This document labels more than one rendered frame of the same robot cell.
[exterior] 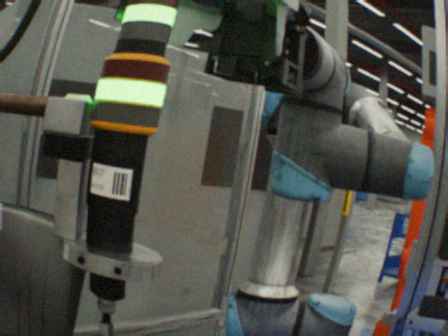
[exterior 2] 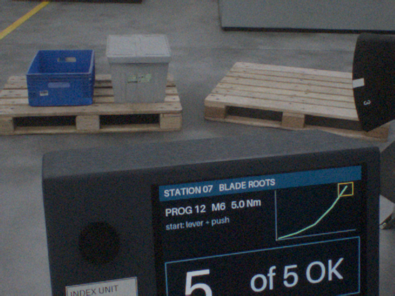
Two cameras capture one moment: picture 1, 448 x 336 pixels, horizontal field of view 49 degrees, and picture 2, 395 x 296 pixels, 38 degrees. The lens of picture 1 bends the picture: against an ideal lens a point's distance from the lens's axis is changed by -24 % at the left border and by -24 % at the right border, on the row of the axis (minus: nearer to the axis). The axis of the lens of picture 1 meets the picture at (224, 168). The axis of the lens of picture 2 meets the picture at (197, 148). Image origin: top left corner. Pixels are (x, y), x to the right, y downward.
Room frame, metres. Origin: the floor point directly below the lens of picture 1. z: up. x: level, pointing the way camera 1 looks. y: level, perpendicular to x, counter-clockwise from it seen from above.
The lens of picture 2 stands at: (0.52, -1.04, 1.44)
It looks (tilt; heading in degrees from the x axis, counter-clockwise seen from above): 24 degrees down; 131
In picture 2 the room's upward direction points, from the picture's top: 1 degrees clockwise
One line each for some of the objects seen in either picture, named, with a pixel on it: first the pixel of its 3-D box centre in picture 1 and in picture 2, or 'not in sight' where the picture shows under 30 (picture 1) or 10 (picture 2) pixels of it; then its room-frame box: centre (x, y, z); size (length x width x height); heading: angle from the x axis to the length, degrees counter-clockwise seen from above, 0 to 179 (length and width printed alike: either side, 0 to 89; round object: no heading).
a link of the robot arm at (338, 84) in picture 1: (315, 70); not in sight; (0.69, -0.09, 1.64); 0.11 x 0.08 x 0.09; 156
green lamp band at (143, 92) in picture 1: (129, 92); not in sight; (0.35, 0.06, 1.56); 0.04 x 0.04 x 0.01
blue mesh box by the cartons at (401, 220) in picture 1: (425, 248); not in sight; (7.04, -3.02, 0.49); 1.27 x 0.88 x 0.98; 131
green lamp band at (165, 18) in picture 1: (148, 16); not in sight; (0.35, 0.06, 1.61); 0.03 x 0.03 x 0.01
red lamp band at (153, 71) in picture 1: (133, 71); not in sight; (0.35, 0.06, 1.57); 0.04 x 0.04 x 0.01
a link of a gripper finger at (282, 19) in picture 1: (277, 22); not in sight; (0.44, -0.02, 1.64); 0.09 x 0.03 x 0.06; 178
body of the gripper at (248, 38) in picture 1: (270, 45); not in sight; (0.55, -0.02, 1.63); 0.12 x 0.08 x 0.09; 156
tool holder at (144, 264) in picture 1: (98, 184); not in sight; (0.35, 0.07, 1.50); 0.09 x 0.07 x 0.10; 91
